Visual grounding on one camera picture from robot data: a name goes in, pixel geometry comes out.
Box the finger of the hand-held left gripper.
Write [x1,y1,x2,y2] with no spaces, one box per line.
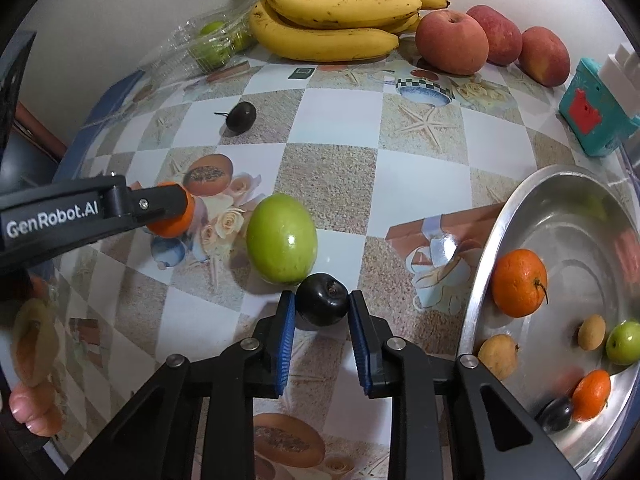
[125,183,193,225]

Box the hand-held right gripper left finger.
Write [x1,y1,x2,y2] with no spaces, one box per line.
[65,290,297,480]

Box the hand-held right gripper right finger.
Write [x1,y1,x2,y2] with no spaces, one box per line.
[348,290,581,480]

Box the orange tangerine with stem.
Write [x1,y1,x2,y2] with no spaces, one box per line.
[491,248,549,318]

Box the small brown round fruit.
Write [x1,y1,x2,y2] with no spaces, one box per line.
[577,314,607,351]

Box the metal bowl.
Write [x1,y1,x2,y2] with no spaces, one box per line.
[456,164,640,480]

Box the person's left hand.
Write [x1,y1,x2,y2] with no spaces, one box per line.
[9,390,63,437]

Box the brown wooden furniture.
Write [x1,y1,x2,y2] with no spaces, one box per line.
[15,102,68,161]

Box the large green fruit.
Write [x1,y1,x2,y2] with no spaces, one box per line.
[245,193,319,284]

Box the black plum with stem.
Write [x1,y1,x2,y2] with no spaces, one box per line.
[214,101,258,135]

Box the clear plastic clamshell box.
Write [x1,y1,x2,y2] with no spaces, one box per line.
[150,10,256,78]

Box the printed checkered tablecloth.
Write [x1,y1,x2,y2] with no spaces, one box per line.
[10,50,640,480]

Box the small dark plum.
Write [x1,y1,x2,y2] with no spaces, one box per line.
[536,396,574,434]

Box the yellow banana bunch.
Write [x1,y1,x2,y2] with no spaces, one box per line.
[248,0,451,63]

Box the red apple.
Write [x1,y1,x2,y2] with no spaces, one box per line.
[415,10,490,76]
[517,26,571,87]
[466,5,523,66]

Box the teal toy box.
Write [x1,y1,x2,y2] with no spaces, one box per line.
[558,58,640,157]

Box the white plug adapter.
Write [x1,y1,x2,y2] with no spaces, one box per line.
[602,42,640,123]

